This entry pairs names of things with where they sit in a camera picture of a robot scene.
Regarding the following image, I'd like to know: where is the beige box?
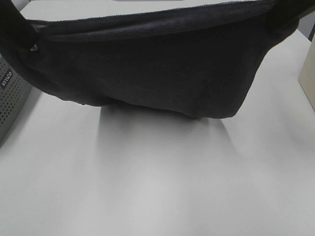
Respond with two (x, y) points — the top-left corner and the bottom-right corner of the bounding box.
(298, 37), (315, 110)

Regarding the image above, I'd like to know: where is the grey perforated plastic basket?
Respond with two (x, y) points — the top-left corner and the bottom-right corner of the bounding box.
(0, 57), (32, 146)

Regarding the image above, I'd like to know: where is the dark navy towel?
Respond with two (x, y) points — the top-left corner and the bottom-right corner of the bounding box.
(0, 0), (315, 118)

